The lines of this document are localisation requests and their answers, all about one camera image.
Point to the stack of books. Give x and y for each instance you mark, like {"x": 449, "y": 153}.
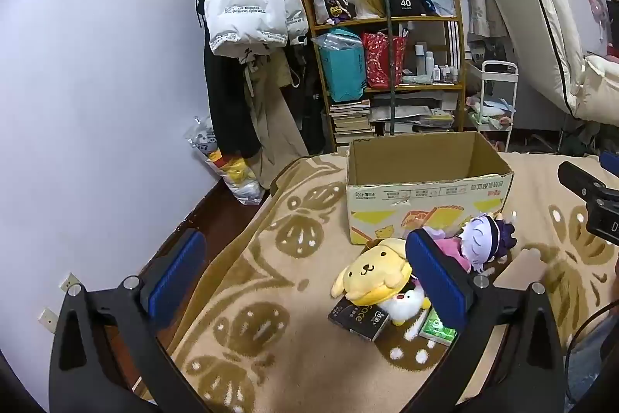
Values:
{"x": 350, "y": 122}

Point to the yellow dog plush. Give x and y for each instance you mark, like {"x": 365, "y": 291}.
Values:
{"x": 372, "y": 270}

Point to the group of cosmetic bottles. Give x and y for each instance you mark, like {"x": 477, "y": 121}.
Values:
{"x": 419, "y": 60}

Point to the white trolley cart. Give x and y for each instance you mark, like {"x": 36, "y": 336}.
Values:
{"x": 500, "y": 63}

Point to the green packet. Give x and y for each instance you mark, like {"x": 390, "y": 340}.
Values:
{"x": 435, "y": 331}

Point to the white folded mattress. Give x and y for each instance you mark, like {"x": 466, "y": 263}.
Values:
{"x": 527, "y": 6}

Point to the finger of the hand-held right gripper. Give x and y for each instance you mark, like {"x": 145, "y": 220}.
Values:
{"x": 582, "y": 180}
{"x": 610, "y": 162}

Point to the teal tote bag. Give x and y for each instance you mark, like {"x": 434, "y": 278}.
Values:
{"x": 343, "y": 74}

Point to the wooden shelf rack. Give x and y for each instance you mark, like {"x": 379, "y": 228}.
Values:
{"x": 425, "y": 20}

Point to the pink wall decoration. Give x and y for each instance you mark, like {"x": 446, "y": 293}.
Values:
{"x": 599, "y": 14}

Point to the printed cardboard box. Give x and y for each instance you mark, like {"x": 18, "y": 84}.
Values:
{"x": 387, "y": 202}

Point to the dark hanging bag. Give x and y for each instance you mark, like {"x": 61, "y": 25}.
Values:
{"x": 309, "y": 103}

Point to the black hanging garment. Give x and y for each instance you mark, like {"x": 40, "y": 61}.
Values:
{"x": 225, "y": 103}

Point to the purple-haired doll plush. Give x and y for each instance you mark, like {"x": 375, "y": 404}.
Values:
{"x": 483, "y": 239}

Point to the clear plastic bag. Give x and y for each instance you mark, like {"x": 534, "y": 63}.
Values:
{"x": 338, "y": 40}

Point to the white duck plush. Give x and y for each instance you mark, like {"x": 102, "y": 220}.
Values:
{"x": 404, "y": 304}

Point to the black packet box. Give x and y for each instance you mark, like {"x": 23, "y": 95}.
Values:
{"x": 355, "y": 318}

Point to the beige hanging trousers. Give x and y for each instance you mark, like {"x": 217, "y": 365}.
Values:
{"x": 271, "y": 127}

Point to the pile of papers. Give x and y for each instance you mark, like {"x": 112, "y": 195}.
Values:
{"x": 420, "y": 115}

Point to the person's blue jeans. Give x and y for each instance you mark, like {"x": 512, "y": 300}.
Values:
{"x": 590, "y": 360}

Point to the red gift bag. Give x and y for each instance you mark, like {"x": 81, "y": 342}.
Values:
{"x": 377, "y": 60}

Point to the plastic bag of toys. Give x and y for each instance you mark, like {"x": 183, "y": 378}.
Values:
{"x": 237, "y": 180}

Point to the wall socket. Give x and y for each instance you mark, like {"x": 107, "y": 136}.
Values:
{"x": 48, "y": 318}
{"x": 69, "y": 282}

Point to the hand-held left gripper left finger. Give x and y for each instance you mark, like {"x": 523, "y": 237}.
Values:
{"x": 176, "y": 278}

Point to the green pole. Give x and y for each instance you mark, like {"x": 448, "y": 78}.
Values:
{"x": 390, "y": 69}

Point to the beige patterned blanket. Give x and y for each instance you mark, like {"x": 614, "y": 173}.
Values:
{"x": 290, "y": 297}

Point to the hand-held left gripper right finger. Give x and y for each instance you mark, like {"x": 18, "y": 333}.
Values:
{"x": 435, "y": 283}

